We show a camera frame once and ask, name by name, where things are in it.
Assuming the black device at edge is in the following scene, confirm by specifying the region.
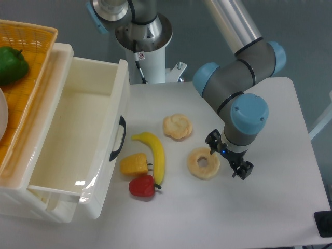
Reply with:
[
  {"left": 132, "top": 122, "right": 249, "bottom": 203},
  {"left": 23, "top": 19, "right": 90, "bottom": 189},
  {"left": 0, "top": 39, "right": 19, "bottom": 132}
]
[{"left": 314, "top": 210, "right": 332, "bottom": 238}]

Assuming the white plate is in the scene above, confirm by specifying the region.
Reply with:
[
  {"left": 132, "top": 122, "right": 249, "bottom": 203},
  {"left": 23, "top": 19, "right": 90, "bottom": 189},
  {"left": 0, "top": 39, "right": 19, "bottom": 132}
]
[{"left": 0, "top": 90, "right": 8, "bottom": 139}]

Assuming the red bell pepper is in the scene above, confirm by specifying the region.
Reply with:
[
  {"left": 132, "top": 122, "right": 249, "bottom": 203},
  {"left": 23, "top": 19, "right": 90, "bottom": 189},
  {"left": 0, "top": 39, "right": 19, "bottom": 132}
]
[{"left": 129, "top": 175, "right": 161, "bottom": 197}]

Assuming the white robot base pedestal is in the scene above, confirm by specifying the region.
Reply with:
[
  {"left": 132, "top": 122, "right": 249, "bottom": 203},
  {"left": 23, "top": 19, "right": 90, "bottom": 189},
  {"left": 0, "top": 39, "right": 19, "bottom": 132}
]
[{"left": 115, "top": 13, "right": 173, "bottom": 85}]

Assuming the white plastic drawer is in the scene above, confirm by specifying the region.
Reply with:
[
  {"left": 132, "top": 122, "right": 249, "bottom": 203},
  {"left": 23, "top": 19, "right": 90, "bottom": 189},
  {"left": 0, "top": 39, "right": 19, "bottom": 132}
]
[{"left": 28, "top": 58, "right": 129, "bottom": 223}]

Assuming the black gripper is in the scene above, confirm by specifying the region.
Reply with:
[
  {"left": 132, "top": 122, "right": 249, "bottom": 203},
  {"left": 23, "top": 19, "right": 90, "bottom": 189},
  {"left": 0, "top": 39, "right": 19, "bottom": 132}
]
[{"left": 205, "top": 129, "right": 254, "bottom": 180}]

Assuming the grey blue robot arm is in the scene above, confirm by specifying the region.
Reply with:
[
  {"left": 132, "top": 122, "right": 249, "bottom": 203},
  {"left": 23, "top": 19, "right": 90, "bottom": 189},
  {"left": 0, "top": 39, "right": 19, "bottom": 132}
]
[{"left": 86, "top": 1, "right": 286, "bottom": 179}]

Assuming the twisted bread roll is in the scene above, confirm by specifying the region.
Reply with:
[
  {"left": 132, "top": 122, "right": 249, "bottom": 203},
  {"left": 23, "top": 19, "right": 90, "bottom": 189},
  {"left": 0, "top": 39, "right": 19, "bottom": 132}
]
[{"left": 163, "top": 114, "right": 193, "bottom": 140}]

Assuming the green bell pepper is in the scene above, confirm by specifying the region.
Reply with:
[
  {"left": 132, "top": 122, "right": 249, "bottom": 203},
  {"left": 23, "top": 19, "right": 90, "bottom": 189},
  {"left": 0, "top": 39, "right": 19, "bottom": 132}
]
[{"left": 1, "top": 46, "right": 29, "bottom": 86}]

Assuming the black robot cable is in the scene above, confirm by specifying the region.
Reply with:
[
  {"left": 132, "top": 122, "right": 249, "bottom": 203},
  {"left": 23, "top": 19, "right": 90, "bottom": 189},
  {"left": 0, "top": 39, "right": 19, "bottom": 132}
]
[{"left": 132, "top": 40, "right": 148, "bottom": 84}]

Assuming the yellow banana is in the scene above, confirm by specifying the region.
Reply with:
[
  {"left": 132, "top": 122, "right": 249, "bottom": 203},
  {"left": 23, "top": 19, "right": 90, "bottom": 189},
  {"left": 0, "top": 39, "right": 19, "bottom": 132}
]
[{"left": 131, "top": 132, "right": 165, "bottom": 185}]

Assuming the white mounting bracket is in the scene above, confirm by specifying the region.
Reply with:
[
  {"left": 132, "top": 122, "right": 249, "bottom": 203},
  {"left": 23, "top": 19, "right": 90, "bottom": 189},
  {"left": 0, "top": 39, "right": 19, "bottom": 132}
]
[{"left": 165, "top": 61, "right": 187, "bottom": 83}]

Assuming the black drawer handle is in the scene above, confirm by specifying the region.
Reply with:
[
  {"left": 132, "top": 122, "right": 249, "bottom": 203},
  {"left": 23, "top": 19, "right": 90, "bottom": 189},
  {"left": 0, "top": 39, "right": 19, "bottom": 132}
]
[{"left": 109, "top": 115, "right": 127, "bottom": 162}]

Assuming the white drawer cabinet frame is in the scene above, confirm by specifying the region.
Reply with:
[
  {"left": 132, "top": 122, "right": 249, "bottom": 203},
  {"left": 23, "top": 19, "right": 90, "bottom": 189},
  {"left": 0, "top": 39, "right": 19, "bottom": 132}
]
[{"left": 1, "top": 43, "right": 74, "bottom": 223}]

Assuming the orange woven basket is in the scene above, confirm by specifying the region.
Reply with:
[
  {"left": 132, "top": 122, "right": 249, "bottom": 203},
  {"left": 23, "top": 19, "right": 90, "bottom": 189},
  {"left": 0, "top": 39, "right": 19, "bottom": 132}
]
[{"left": 1, "top": 20, "right": 58, "bottom": 174}]

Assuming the yellow bell pepper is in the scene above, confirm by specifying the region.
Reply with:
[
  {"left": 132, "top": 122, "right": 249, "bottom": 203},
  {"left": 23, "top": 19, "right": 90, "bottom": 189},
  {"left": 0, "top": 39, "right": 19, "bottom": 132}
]
[{"left": 120, "top": 153, "right": 150, "bottom": 177}]

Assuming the ring donut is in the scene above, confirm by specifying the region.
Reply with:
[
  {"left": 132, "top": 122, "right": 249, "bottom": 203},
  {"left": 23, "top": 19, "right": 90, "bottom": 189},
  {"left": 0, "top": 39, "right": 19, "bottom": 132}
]
[{"left": 187, "top": 147, "right": 220, "bottom": 180}]

